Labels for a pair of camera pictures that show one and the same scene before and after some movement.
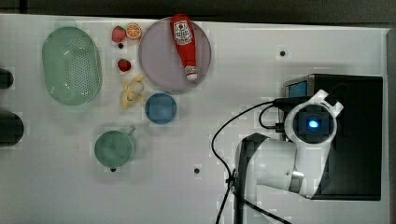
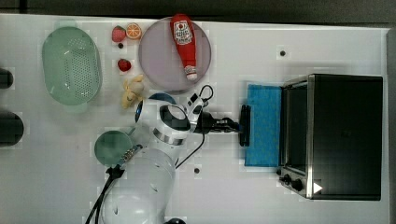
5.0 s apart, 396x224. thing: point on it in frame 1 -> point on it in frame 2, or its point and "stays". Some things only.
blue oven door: x=298 y=90 -> x=264 y=147
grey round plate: x=162 y=62 stays
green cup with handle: x=114 y=148 stays
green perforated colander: x=72 y=65 stays
